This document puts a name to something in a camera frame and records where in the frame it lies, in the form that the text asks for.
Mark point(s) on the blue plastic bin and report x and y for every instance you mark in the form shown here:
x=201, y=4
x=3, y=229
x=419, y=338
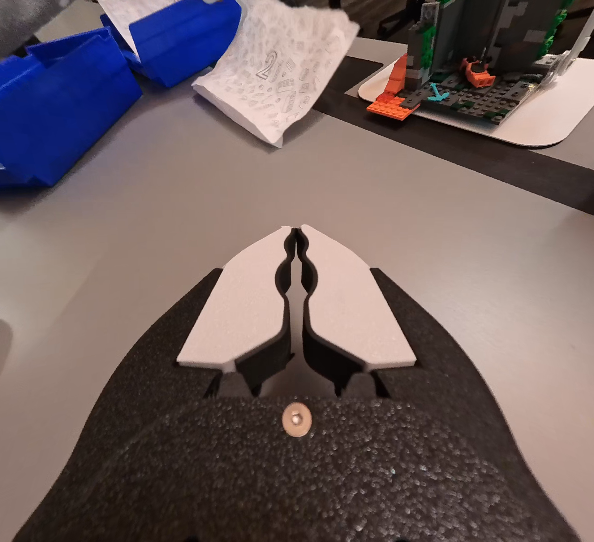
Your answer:
x=185, y=40
x=60, y=105

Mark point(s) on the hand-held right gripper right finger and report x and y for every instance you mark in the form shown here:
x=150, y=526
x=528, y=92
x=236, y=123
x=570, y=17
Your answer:
x=352, y=310

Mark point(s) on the white book stand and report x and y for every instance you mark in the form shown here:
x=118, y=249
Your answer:
x=547, y=124

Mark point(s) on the torn printed paper bag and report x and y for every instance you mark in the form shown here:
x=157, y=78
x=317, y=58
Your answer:
x=278, y=68

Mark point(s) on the orange lego minifigure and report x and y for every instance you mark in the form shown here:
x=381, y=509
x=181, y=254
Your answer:
x=478, y=73

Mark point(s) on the grey green lego building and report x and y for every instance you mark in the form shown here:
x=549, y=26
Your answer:
x=478, y=26

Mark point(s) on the blue lego pickaxe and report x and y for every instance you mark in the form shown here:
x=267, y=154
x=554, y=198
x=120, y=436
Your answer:
x=437, y=94

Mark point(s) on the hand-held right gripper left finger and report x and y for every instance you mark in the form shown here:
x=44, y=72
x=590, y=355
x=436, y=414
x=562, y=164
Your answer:
x=241, y=310

